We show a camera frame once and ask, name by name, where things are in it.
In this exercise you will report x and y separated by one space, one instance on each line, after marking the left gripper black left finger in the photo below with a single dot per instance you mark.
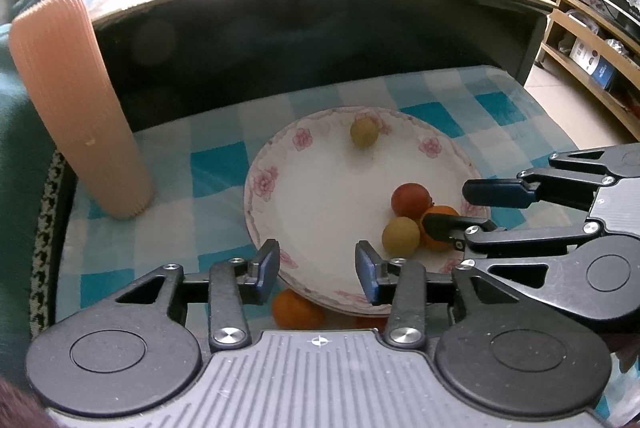
242 278

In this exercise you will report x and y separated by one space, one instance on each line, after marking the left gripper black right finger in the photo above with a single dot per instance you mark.
402 282

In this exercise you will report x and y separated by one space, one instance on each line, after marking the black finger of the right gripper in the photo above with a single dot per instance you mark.
506 193
459 231

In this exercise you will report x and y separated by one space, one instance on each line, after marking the small orange tangerine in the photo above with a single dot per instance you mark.
435 227

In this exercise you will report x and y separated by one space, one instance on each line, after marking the yellow-green small fruit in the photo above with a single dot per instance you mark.
364 132
401 237

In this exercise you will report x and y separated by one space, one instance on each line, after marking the red cherry tomato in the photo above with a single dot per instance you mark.
411 200

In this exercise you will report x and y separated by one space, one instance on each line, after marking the white floral ceramic plate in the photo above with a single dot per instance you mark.
315 192

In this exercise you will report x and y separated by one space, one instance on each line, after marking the blue white checkered cloth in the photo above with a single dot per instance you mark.
199 165

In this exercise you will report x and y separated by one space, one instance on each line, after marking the wooden shelf unit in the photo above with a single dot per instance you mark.
596 52

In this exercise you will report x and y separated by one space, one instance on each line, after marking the dark glossy coffee table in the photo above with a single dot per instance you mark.
169 59

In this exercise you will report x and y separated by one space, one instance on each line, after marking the pink ribbed cylinder vase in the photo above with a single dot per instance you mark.
54 49

